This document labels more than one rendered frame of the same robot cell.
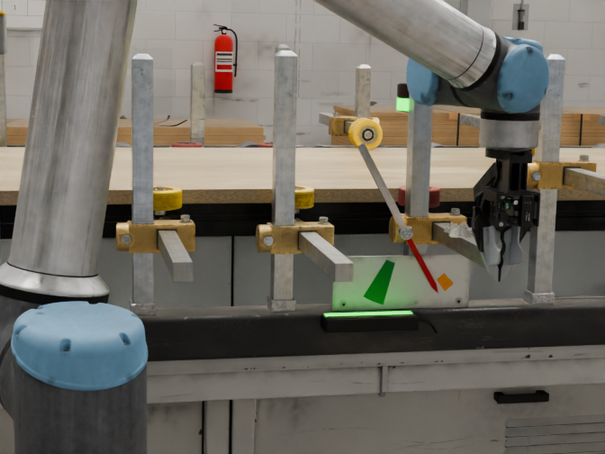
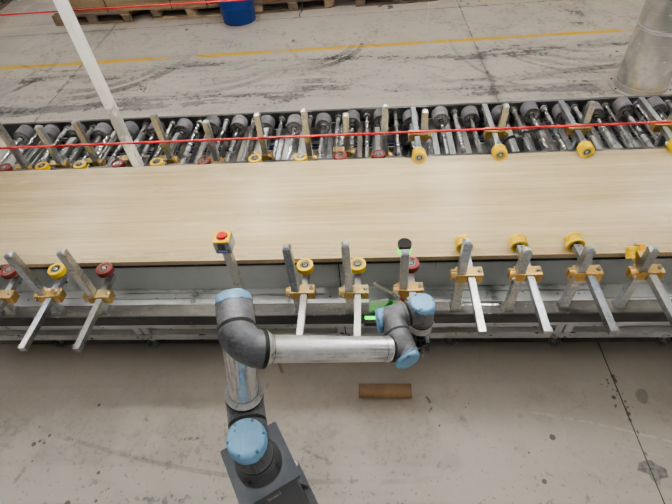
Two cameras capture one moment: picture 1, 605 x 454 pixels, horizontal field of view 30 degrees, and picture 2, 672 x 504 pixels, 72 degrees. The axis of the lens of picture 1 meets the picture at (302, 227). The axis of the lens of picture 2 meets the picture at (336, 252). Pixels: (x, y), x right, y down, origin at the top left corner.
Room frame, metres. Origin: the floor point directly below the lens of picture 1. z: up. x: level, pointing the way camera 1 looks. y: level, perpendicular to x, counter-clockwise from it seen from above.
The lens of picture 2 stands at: (0.72, -0.35, 2.56)
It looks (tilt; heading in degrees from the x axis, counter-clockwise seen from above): 47 degrees down; 19
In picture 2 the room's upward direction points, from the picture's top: 6 degrees counter-clockwise
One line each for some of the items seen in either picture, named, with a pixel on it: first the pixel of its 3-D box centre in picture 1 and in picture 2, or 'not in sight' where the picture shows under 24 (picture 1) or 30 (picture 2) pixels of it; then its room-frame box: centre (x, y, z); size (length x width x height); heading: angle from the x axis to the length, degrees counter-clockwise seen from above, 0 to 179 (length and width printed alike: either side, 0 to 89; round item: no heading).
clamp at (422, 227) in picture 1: (427, 228); (408, 289); (2.06, -0.23, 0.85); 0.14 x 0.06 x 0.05; 102
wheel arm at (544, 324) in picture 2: not in sight; (531, 283); (2.11, -0.75, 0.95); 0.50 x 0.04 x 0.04; 12
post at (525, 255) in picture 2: not in sight; (515, 284); (2.16, -0.70, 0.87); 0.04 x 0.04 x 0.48; 12
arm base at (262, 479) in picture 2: not in sight; (257, 458); (1.24, 0.25, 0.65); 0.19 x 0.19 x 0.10
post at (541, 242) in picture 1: (545, 184); (460, 277); (2.10, -0.45, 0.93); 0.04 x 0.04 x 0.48; 12
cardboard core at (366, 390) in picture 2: not in sight; (384, 390); (1.93, -0.15, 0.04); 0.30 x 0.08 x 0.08; 102
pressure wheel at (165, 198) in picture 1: (160, 217); (306, 271); (2.07, 0.26, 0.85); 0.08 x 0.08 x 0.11
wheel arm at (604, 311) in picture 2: not in sight; (592, 282); (2.16, -0.99, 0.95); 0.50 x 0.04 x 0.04; 12
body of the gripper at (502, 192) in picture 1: (508, 188); (419, 337); (1.74, -0.32, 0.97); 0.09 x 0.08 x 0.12; 12
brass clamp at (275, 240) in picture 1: (294, 238); (354, 291); (2.01, 0.01, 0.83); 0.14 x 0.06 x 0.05; 102
